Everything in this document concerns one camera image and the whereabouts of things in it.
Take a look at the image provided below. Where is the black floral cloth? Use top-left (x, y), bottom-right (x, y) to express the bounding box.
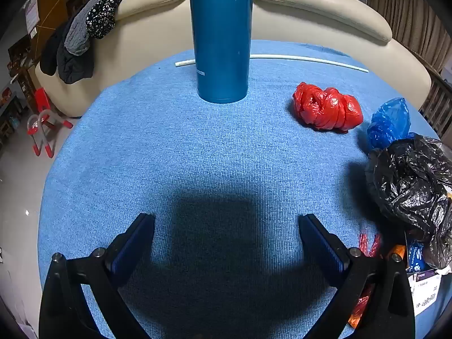
top-left (86, 0), bottom-right (189, 40)

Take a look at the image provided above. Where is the white wall notice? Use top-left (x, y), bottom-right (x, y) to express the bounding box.
top-left (25, 0), bottom-right (41, 38)

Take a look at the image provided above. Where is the blue white snack packet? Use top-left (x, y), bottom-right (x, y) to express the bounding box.
top-left (405, 240), bottom-right (426, 274)

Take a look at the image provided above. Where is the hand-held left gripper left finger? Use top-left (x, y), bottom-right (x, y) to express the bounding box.
top-left (38, 213), bottom-right (156, 339)

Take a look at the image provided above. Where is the white paper box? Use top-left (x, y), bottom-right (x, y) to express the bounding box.
top-left (408, 268), bottom-right (442, 318)

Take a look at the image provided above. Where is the red snack wrapper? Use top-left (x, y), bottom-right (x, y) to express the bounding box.
top-left (358, 232), bottom-right (383, 259)

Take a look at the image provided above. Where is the dark jacket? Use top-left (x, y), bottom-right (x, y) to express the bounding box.
top-left (40, 25), bottom-right (95, 85)

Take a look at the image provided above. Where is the wooden crib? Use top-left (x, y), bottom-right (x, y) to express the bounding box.
top-left (418, 67), bottom-right (452, 138)

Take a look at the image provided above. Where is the black plastic bag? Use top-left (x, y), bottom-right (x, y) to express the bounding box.
top-left (365, 134), bottom-right (452, 271)

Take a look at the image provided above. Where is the red plastic bag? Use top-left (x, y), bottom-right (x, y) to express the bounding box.
top-left (292, 82), bottom-right (364, 134)

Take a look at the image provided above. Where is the thin white stick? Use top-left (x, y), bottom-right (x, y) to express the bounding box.
top-left (175, 54), bottom-right (370, 73)

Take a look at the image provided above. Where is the dark wooden shelf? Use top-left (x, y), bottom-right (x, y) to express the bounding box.
top-left (0, 35), bottom-right (39, 142)

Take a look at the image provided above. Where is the teal insulated bottle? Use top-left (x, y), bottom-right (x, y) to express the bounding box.
top-left (188, 0), bottom-right (254, 104)

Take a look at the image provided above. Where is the beige leather sofa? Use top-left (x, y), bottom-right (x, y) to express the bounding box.
top-left (34, 0), bottom-right (432, 119)

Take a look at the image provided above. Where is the blue plastic bag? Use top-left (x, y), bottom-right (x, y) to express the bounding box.
top-left (366, 97), bottom-right (417, 154)

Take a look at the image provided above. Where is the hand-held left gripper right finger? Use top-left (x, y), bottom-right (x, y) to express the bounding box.
top-left (298, 214), bottom-right (416, 339)

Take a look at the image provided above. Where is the blue tablecloth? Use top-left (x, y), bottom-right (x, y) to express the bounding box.
top-left (37, 39), bottom-right (449, 339)

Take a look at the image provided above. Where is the red toy stool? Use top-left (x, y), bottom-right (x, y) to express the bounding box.
top-left (27, 88), bottom-right (74, 158)

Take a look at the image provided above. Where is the orange snack wrapper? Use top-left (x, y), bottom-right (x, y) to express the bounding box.
top-left (348, 284), bottom-right (375, 330)

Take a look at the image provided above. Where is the grey knit cloth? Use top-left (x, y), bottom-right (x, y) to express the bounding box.
top-left (64, 0), bottom-right (107, 57)

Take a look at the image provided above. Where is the beige curtain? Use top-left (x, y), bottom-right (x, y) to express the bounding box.
top-left (360, 0), bottom-right (452, 75)

